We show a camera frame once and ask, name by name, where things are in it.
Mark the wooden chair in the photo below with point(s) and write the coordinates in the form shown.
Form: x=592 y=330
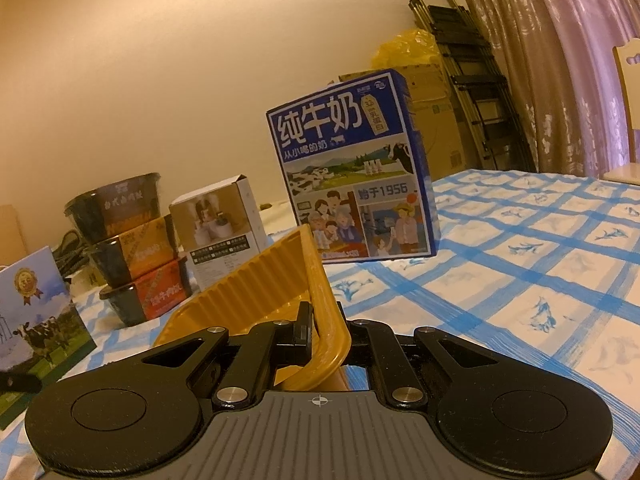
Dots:
x=627 y=110

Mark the stacked cardboard boxes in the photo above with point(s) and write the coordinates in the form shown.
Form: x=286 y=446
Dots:
x=440 y=120

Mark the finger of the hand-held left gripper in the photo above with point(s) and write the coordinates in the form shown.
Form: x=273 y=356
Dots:
x=22 y=382

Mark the black folding ladder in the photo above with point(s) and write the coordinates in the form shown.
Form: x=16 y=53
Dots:
x=480 y=85

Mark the cow print milk carton box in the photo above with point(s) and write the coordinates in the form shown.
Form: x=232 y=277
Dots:
x=40 y=330

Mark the yellow plastic tray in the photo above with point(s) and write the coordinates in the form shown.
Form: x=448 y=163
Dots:
x=260 y=280

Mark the black bowl with red label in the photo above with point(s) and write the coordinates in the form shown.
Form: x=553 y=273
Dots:
x=145 y=295

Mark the blue checked tablecloth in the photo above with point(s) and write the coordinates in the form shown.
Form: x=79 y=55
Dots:
x=500 y=270

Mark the black bowl with orange label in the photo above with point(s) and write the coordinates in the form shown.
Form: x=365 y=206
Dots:
x=130 y=255

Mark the small white product box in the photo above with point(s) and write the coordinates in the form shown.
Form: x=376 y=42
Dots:
x=220 y=230

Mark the wooden board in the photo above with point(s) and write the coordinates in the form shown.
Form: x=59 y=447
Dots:
x=11 y=235

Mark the yellow plastic bag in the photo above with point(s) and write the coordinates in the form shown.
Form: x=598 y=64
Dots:
x=407 y=47

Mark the black bowl with dark label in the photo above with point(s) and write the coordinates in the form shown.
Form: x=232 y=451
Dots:
x=110 y=210

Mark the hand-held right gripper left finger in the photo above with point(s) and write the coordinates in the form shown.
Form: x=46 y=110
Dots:
x=300 y=332

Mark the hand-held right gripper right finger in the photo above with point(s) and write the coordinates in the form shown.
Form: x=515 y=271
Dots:
x=361 y=332

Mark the blue illustrated milk carton box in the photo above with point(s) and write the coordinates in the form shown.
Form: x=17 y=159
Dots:
x=350 y=170

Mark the pink patterned curtain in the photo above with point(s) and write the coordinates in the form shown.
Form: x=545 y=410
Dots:
x=560 y=60

